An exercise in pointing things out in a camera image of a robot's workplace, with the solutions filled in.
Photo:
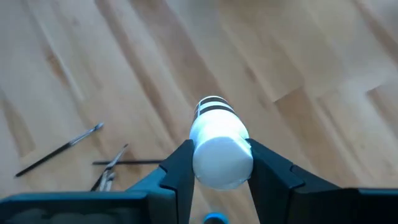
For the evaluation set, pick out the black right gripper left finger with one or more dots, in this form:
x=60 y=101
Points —
x=93 y=208

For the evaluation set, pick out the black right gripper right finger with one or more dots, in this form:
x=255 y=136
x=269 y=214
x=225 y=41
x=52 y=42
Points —
x=311 y=208

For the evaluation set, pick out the small dark-striped white paint bottle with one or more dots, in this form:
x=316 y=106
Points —
x=219 y=143

